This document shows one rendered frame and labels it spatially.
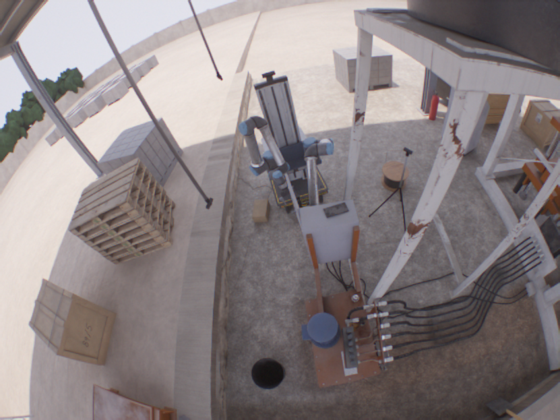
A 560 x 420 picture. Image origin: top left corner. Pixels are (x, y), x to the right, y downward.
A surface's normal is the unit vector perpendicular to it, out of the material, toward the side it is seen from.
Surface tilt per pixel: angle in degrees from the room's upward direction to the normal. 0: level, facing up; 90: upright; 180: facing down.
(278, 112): 90
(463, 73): 90
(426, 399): 0
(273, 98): 90
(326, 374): 0
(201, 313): 0
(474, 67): 90
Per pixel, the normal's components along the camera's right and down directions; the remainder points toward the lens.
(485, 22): -0.70, 0.65
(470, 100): 0.04, 0.78
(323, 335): -0.22, -0.59
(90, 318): 0.97, -0.04
